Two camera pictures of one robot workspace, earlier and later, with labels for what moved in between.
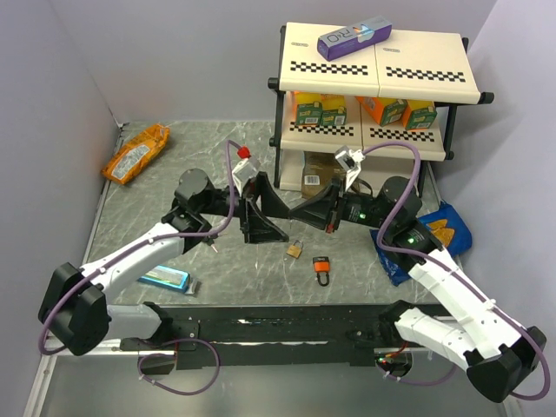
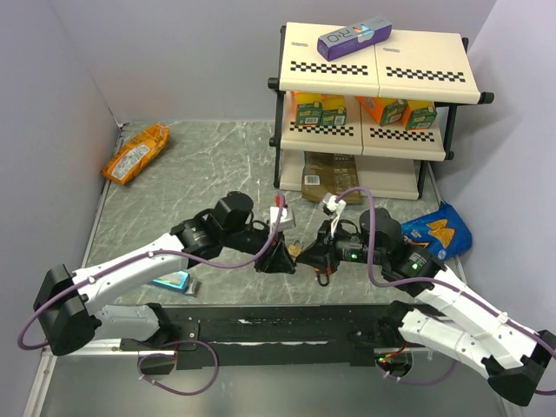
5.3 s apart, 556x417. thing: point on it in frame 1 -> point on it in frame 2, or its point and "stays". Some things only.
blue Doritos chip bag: x=445 y=225 -> x=444 y=232
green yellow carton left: x=308 y=109 stays
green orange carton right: x=418 y=114 stays
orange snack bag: x=135 y=154 stays
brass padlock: x=295 y=249 stays
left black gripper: x=261 y=229 -> x=278 y=259
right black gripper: x=321 y=210 -> x=322 y=254
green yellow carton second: x=334 y=111 stays
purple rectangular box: x=339 y=43 stays
